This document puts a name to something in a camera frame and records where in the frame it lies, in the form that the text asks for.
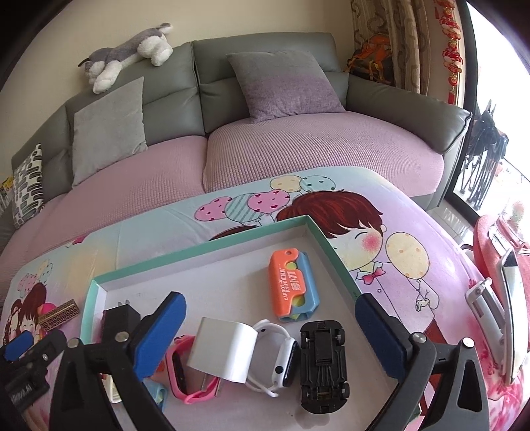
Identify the orange bag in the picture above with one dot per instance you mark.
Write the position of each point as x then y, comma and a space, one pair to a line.
372, 54

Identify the patterned beige curtain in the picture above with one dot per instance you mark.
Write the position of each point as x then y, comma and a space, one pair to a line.
410, 41

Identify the light blue plastic item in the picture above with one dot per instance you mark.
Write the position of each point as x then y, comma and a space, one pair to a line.
157, 393

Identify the black toy car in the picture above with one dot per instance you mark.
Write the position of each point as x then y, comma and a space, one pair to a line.
323, 364

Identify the white charger plug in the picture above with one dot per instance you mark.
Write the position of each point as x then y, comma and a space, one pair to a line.
223, 348

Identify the purple grey cushion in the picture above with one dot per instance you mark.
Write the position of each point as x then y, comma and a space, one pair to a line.
281, 87

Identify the patterned metal bar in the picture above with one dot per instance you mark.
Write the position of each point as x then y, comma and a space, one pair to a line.
58, 315

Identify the pink ribbed sofa cover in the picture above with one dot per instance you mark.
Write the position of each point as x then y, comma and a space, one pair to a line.
310, 145

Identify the orange toy knife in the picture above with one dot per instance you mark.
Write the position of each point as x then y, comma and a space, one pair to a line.
285, 286

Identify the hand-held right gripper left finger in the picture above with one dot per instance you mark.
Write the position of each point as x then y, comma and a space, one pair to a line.
161, 335

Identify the grey white plush dog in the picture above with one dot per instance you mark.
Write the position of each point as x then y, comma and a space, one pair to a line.
136, 45

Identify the white smartwatch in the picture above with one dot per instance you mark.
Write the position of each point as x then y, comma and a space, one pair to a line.
285, 364

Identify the yellow magazine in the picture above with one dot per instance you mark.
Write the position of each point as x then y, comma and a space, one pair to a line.
6, 184

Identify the grey sofa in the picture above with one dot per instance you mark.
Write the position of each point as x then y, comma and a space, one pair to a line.
174, 103

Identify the black charger plug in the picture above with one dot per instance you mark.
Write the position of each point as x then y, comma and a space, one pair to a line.
120, 321

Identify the pink smartwatch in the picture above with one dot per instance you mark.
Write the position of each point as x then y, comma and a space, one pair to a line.
178, 364

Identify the black drying rack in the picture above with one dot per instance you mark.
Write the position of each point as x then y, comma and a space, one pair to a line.
484, 157

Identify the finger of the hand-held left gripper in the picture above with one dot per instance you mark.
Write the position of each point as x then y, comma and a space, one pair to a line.
18, 346
45, 346

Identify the red hanging decoration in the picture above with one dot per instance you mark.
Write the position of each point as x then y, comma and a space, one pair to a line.
451, 54

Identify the black white patterned cushion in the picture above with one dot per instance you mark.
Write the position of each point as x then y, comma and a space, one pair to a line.
28, 186

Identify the white folding bracket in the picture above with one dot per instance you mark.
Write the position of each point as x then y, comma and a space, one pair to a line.
474, 296

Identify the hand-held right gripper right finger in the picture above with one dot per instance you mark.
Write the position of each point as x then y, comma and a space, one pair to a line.
381, 340

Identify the plain grey cushion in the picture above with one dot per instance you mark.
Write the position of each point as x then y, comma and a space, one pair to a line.
107, 132

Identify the blue toy knife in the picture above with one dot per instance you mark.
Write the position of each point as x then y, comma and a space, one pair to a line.
313, 286

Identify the shallow green cardboard box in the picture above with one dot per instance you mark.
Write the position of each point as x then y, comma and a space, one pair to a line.
232, 286

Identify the printed cartoon blanket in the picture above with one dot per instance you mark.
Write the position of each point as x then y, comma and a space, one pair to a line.
414, 257

